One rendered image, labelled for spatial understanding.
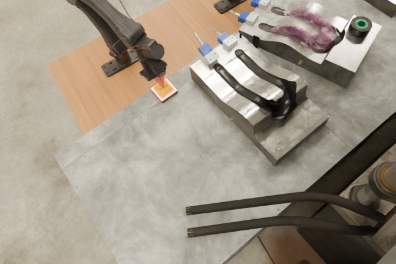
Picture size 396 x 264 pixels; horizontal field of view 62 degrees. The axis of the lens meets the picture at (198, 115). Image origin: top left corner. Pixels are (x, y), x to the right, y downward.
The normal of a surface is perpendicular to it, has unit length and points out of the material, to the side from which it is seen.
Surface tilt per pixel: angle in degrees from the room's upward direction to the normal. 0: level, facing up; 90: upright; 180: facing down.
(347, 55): 0
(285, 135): 0
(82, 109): 0
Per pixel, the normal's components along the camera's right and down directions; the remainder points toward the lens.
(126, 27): 0.39, -0.10
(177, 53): -0.08, -0.46
